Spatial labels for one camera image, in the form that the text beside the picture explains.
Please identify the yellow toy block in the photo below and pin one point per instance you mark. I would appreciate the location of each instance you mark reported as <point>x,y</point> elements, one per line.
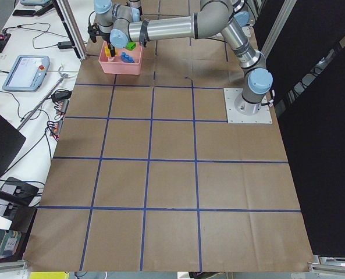
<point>107,51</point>

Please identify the blue teach pendant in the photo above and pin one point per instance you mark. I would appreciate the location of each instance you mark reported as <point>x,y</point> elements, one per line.
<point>27,73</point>

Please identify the black power adapter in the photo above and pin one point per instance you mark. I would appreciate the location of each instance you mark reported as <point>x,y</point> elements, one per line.
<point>64,45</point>

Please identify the green toy block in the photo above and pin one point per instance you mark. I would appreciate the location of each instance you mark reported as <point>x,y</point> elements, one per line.
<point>131,46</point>

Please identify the blue toy block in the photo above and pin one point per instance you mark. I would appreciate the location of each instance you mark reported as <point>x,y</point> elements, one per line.
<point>125,58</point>

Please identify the brown paper table cover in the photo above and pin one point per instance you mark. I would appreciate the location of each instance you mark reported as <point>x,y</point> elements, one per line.
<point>149,175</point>

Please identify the aluminium frame post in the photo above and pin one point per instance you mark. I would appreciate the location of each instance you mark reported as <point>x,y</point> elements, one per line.
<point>66,16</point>

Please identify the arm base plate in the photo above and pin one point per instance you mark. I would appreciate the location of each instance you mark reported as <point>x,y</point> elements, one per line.
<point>239,111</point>

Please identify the pink plastic box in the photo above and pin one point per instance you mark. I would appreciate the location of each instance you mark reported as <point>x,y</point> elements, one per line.
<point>117,65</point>

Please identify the silver metal rod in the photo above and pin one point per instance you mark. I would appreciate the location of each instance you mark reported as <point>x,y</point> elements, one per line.
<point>28,116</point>

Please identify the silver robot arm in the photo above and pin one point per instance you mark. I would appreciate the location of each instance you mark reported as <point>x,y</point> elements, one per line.
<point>204,32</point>
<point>113,21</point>

